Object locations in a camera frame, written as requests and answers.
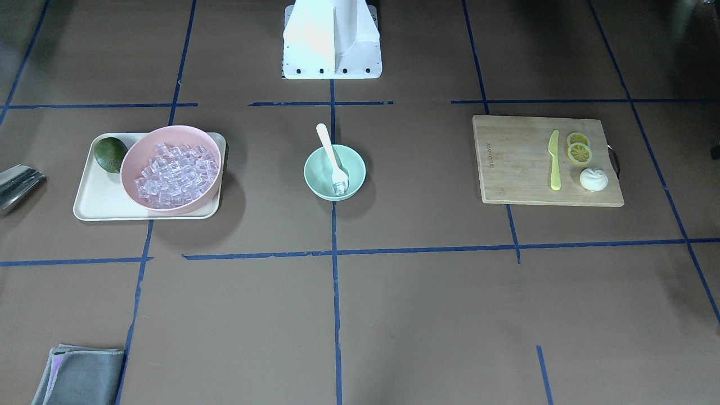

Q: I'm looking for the single clear ice cube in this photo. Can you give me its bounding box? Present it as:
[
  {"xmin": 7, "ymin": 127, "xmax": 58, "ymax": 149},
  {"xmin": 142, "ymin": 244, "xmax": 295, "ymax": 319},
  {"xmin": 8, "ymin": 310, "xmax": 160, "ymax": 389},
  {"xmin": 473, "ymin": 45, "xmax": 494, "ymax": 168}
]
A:
[{"xmin": 331, "ymin": 182, "xmax": 349, "ymax": 197}]

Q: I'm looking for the white plastic spoon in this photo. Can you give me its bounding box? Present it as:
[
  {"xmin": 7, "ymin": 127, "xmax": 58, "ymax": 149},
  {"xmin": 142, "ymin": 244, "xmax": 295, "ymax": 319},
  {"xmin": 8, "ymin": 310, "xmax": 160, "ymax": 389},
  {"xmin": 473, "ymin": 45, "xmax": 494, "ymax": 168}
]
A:
[{"xmin": 316, "ymin": 123, "xmax": 349, "ymax": 182}]

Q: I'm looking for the mint green bowl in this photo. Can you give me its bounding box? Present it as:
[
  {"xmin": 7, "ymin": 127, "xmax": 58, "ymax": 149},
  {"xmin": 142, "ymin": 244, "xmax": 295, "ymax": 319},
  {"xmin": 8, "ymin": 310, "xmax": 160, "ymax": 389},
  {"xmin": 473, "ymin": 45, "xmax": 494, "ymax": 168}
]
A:
[{"xmin": 304, "ymin": 145, "xmax": 367, "ymax": 201}]

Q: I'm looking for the clear ice cubes pile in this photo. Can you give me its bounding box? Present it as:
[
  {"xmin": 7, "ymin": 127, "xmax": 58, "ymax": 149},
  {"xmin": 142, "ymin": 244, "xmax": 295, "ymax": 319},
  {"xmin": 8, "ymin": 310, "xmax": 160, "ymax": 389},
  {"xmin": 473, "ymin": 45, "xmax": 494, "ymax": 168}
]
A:
[{"xmin": 133, "ymin": 142, "xmax": 219, "ymax": 209}]

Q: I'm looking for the pink bowl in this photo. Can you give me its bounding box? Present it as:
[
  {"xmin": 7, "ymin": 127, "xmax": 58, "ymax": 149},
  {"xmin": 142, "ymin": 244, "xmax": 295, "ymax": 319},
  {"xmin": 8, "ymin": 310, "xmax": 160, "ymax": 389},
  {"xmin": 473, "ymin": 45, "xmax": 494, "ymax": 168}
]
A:
[{"xmin": 119, "ymin": 125, "xmax": 227, "ymax": 217}]

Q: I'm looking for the metal ice scoop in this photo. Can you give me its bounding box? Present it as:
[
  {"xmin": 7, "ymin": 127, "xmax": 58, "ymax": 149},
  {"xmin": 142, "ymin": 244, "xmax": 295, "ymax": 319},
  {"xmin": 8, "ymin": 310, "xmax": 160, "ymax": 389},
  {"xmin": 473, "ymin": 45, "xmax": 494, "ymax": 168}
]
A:
[{"xmin": 1, "ymin": 164, "xmax": 46, "ymax": 215}]

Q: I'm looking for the bamboo cutting board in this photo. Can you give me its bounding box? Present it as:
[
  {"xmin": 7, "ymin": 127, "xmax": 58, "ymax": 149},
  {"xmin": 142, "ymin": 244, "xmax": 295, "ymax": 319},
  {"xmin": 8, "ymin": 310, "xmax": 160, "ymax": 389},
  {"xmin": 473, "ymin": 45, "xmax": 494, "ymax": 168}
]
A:
[{"xmin": 471, "ymin": 115, "xmax": 624, "ymax": 208}]

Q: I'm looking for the yellow plastic knife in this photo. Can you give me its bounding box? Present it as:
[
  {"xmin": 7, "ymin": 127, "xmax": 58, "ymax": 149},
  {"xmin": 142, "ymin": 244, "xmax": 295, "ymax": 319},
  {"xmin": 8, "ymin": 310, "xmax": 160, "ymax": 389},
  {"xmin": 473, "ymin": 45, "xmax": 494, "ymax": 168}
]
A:
[{"xmin": 548, "ymin": 130, "xmax": 561, "ymax": 191}]

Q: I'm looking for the white steamed bun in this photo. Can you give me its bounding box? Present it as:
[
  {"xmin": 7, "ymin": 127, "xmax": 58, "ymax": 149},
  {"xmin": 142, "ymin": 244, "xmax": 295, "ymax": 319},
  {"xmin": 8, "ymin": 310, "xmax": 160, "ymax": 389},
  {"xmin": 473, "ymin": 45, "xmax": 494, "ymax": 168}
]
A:
[{"xmin": 579, "ymin": 168, "xmax": 609, "ymax": 192}]

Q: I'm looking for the green lime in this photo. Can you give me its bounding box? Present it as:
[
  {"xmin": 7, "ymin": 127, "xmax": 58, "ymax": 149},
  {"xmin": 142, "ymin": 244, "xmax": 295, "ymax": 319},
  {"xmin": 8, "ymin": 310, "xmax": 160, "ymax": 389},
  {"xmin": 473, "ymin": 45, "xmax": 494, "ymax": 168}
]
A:
[{"xmin": 93, "ymin": 137, "xmax": 128, "ymax": 174}]

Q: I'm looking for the cream plastic tray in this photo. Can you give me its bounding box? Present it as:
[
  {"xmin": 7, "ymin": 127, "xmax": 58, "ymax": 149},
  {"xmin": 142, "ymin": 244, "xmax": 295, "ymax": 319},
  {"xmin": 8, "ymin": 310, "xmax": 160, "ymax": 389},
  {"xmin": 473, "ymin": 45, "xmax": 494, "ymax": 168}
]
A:
[{"xmin": 74, "ymin": 133, "xmax": 223, "ymax": 221}]

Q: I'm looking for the folded grey cloth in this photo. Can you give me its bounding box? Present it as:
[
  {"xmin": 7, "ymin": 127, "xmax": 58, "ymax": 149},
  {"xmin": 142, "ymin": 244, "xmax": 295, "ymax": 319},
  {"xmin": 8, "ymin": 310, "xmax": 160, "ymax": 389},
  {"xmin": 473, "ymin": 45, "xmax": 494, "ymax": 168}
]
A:
[{"xmin": 31, "ymin": 344, "xmax": 124, "ymax": 404}]

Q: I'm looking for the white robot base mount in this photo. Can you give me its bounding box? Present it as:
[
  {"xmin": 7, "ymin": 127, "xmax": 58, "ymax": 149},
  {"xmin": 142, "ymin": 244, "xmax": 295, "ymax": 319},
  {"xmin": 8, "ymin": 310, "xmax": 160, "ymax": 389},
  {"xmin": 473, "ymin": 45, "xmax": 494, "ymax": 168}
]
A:
[{"xmin": 281, "ymin": 1, "xmax": 383, "ymax": 80}]

